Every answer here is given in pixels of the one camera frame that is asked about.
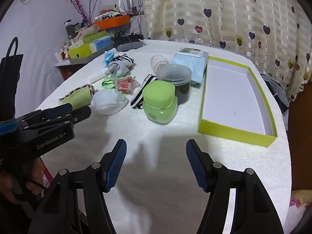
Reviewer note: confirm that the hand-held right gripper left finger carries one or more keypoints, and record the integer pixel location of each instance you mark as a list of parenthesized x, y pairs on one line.
[(117, 165)]

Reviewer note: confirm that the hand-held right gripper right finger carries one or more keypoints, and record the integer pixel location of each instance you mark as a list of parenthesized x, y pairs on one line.
[(196, 165)]

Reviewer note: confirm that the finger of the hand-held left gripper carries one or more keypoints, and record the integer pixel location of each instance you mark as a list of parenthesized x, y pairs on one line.
[(61, 108), (80, 114)]

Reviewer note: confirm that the green cloth roll with trim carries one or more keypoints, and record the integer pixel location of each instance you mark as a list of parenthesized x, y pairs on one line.
[(78, 96)]

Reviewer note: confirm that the white sock ball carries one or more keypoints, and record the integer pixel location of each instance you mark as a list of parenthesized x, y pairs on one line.
[(107, 102)]

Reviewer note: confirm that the light green cloth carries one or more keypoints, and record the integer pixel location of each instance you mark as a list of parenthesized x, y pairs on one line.
[(108, 82)]

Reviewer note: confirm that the clear candy wrapper packet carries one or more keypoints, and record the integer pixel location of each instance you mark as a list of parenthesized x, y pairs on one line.
[(125, 84)]

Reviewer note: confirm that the grey white sock bundle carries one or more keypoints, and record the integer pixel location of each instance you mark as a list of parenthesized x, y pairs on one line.
[(117, 68)]

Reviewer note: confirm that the small black white striped sock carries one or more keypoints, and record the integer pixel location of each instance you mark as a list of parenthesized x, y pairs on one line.
[(139, 95)]

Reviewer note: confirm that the blue face mask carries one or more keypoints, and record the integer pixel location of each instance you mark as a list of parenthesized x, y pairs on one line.
[(108, 57)]

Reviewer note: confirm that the large black white striped sock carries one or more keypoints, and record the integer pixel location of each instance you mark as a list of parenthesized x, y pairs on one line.
[(125, 59)]

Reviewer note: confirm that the yellow-green cardboard box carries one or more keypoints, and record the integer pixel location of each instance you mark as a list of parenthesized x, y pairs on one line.
[(231, 97)]

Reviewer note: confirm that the person's left hand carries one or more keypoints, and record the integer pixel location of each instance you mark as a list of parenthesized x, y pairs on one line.
[(8, 187)]

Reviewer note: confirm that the pink striped cloth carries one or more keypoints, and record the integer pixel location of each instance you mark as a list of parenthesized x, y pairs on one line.
[(45, 173)]

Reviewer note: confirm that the side table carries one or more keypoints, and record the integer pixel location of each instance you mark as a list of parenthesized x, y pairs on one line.
[(68, 74)]

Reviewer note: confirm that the small white cup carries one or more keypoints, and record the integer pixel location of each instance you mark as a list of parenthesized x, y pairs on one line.
[(59, 57)]

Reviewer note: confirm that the striped pattern storage box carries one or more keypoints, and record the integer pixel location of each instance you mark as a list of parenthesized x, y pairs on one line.
[(82, 59)]

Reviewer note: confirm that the yellow-green file box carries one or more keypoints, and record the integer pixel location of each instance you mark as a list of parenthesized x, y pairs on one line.
[(80, 51)]

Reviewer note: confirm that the blue white tissue box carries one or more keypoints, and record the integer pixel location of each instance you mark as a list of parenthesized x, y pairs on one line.
[(101, 44)]

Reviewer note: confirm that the beige rolled towel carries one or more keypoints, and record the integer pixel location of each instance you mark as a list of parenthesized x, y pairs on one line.
[(85, 33)]

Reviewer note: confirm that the glass jar with black lid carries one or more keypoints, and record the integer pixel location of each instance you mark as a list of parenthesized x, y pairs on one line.
[(68, 29)]

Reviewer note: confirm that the green cream jar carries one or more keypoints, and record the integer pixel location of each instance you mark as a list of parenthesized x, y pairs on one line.
[(158, 95)]

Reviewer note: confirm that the grey black headset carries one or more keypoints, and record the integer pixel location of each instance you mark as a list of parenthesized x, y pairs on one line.
[(129, 45)]

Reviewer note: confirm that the clear lidded dark jar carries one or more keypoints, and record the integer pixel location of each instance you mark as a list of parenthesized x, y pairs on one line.
[(174, 74)]

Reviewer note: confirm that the purple dried flower branches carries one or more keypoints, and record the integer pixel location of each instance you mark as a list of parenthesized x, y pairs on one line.
[(82, 14)]

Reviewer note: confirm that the orange tray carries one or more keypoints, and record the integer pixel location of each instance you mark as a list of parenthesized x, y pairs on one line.
[(112, 22)]

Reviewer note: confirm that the light blue wet wipes pack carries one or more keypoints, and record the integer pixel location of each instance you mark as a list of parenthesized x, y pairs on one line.
[(192, 63)]

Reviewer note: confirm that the pile of small toiletries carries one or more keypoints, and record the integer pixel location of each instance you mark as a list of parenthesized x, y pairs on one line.
[(109, 11)]

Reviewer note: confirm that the grey clothes pile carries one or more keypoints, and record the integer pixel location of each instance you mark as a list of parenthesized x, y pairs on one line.
[(275, 90)]

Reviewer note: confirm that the colourful printed cloth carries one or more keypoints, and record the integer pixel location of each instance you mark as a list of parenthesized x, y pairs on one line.
[(298, 207)]

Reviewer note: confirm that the heart print curtain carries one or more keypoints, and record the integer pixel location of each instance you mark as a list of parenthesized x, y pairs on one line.
[(219, 17)]

